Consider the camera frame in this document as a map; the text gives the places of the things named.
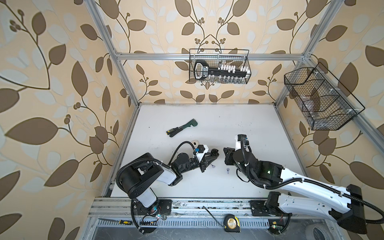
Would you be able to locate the black wire basket with tools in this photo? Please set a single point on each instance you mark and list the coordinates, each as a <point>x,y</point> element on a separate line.
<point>214,57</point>

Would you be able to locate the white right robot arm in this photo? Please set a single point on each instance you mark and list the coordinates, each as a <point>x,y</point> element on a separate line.
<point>292,193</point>

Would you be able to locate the black socket set holder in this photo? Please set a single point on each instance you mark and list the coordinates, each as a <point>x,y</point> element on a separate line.
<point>203,70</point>

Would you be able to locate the small yellow handled screwdriver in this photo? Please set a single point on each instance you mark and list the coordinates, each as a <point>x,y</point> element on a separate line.
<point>119,222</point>

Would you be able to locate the aluminium frame post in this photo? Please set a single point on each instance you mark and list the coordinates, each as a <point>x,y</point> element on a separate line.
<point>92,8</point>

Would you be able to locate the cream earbud charging case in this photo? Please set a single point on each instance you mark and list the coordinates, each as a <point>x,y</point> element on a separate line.
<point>195,143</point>

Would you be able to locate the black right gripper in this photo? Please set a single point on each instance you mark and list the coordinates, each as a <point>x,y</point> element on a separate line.
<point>228,157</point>

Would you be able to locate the green black rivet tool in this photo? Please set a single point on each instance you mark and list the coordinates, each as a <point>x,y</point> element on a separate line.
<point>191,123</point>

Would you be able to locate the yellow black tape measure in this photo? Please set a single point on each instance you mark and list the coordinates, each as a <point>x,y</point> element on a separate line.
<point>232,224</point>

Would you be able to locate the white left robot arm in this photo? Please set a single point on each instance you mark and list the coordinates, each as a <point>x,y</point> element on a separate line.
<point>135,178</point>

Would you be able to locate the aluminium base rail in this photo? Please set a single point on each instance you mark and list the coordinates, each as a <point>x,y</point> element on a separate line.
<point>192,213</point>

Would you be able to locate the black round charging case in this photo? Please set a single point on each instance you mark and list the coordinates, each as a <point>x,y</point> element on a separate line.
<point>214,152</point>

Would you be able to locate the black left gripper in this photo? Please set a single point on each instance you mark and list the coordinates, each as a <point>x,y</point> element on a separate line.
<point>204,164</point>

